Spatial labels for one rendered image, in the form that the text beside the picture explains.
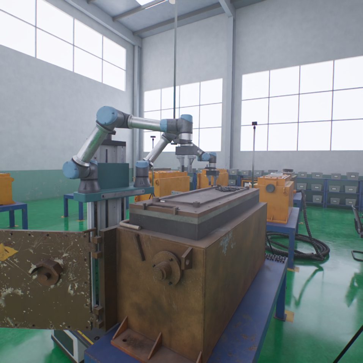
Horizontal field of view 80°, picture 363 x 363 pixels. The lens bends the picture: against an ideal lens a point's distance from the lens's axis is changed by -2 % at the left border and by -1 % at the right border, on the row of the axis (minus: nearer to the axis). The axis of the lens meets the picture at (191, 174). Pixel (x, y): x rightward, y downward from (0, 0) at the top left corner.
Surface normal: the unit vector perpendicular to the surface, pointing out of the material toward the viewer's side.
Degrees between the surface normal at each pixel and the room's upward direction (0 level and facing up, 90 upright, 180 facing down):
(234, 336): 0
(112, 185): 90
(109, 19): 90
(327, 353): 0
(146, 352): 0
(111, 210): 90
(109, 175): 90
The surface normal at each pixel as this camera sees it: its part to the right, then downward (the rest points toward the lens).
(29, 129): 0.88, 0.04
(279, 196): -0.47, 0.04
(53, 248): 0.00, 0.06
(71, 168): -0.27, 0.15
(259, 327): 0.02, -1.00
